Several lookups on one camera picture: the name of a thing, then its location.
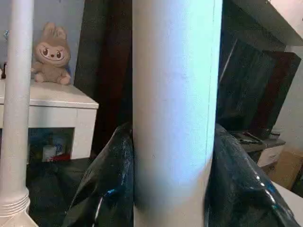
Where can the black plastic covered panel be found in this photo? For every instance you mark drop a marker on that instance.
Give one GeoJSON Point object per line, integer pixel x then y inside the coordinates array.
{"type": "Point", "coordinates": [255, 89]}

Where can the white plastic table top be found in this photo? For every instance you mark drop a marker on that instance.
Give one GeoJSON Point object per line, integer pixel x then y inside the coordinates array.
{"type": "Point", "coordinates": [14, 220]}

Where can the white board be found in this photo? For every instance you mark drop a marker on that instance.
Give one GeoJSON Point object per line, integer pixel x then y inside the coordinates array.
{"type": "Point", "coordinates": [291, 203]}

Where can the white cabinet with glass doors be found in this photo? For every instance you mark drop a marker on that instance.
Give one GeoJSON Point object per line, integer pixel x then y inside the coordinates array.
{"type": "Point", "coordinates": [59, 106]}

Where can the white plastic table leg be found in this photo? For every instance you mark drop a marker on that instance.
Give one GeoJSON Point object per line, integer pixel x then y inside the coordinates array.
{"type": "Point", "coordinates": [175, 94]}
{"type": "Point", "coordinates": [16, 94]}

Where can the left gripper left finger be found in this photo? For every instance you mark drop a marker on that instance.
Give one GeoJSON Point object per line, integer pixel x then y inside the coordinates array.
{"type": "Point", "coordinates": [111, 184]}

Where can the black mat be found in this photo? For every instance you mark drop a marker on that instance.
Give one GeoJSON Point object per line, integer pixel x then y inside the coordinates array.
{"type": "Point", "coordinates": [52, 184]}

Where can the tall black cabinet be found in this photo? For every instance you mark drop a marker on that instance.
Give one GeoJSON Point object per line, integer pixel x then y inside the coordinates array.
{"type": "Point", "coordinates": [106, 71]}

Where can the brown cardboard box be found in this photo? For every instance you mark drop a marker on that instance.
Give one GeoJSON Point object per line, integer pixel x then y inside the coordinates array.
{"type": "Point", "coordinates": [287, 165]}

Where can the beige plush toy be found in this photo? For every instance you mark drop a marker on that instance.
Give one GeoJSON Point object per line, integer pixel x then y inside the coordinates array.
{"type": "Point", "coordinates": [50, 56]}

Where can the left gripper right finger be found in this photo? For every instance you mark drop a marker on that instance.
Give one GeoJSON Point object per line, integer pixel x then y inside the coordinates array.
{"type": "Point", "coordinates": [236, 194]}

